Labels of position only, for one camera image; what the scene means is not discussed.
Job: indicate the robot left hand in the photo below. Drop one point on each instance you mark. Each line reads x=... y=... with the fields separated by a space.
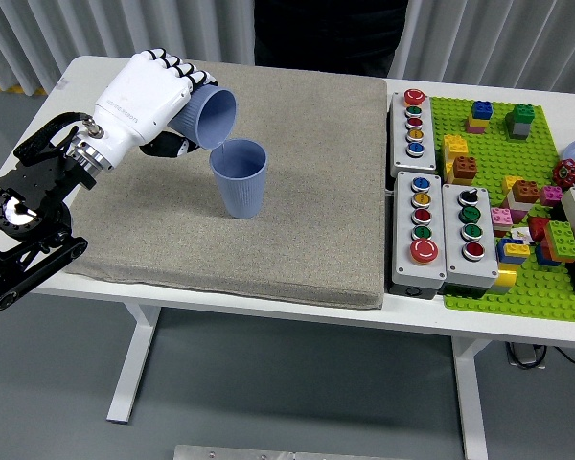
x=139 y=96

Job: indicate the blue ribbed plastic cup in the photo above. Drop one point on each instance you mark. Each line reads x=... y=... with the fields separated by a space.
x=242 y=196
x=215 y=117

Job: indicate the small table label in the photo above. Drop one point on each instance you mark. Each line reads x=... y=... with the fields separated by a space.
x=61 y=84

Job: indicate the yellow black floor tape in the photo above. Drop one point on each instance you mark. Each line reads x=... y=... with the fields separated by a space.
x=29 y=90

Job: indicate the grey-brown fabric mat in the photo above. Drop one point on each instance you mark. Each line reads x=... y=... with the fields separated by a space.
x=292 y=215

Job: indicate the person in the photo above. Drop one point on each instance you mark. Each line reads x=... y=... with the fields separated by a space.
x=326 y=33

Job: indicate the white table leg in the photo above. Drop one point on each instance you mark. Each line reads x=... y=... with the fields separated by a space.
x=136 y=345
x=469 y=393

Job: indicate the grey five-button control box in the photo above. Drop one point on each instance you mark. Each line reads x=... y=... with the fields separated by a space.
x=419 y=160
x=405 y=249

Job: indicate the brown toy brick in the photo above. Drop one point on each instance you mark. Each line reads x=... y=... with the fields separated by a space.
x=526 y=191
x=465 y=170

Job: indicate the pink toy brick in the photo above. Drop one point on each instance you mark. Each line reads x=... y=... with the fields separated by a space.
x=473 y=129
x=501 y=216

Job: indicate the blue toy brick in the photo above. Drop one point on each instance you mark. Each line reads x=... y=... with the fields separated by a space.
x=481 y=109
x=502 y=250

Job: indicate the green studded baseplate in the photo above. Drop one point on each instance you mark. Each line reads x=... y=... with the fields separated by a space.
x=493 y=158

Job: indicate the grey toy brick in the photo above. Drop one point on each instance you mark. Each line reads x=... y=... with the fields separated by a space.
x=520 y=131

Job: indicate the green toy brick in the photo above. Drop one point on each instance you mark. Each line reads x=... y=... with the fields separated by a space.
x=561 y=240
x=523 y=114

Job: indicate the clear yellow toy brick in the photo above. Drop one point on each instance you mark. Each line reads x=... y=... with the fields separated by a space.
x=506 y=278

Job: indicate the red toy brick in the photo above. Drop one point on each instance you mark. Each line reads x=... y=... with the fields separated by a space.
x=538 y=229

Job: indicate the magenta toy brick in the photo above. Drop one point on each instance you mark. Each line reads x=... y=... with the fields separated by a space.
x=551 y=195

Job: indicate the red valve handwheel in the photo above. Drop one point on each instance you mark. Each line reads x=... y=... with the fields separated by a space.
x=566 y=173

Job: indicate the grey selector switch control box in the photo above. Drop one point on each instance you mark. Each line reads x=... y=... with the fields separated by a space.
x=455 y=249

